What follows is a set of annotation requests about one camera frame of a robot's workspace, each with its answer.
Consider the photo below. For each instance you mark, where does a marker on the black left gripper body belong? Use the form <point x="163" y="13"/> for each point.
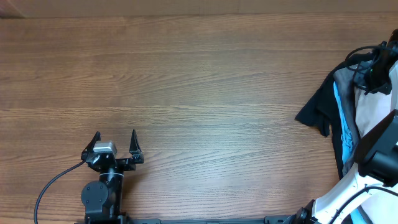
<point x="123" y="165"/>

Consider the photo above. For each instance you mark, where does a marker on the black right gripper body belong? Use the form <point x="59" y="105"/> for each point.
<point x="376" y="79"/>

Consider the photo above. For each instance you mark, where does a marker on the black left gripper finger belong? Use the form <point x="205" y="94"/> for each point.
<point x="91" y="144"/>
<point x="134" y="147"/>

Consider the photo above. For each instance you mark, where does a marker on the beige shorts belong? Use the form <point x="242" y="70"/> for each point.
<point x="370" y="110"/>

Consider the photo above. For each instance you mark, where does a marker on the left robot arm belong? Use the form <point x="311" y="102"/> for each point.
<point x="102" y="198"/>

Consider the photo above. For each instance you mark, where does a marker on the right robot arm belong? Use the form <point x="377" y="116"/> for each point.
<point x="374" y="170"/>

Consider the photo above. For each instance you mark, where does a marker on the black garment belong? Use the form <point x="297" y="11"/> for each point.
<point x="321" y="111"/>

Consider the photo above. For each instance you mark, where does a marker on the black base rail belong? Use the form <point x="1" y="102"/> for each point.
<point x="279" y="219"/>

